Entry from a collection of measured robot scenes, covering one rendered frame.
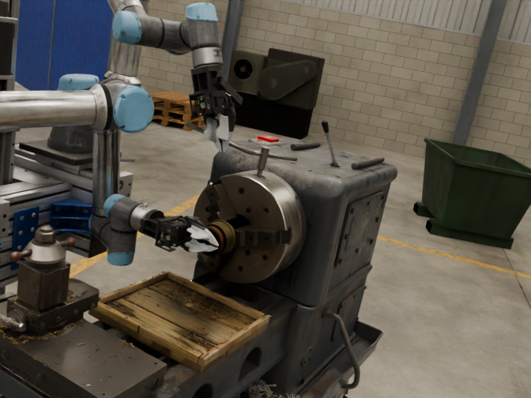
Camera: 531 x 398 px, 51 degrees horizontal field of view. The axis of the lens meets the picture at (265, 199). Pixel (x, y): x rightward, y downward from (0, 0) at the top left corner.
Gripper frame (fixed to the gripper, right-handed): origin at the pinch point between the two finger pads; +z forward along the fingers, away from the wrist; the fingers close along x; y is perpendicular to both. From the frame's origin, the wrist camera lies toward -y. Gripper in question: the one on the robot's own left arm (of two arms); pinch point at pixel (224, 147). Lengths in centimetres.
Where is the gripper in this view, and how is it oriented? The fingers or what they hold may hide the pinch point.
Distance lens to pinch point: 145.1
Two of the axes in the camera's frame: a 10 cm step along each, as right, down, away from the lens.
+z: 1.3, 9.9, 0.9
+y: -5.0, 1.4, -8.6
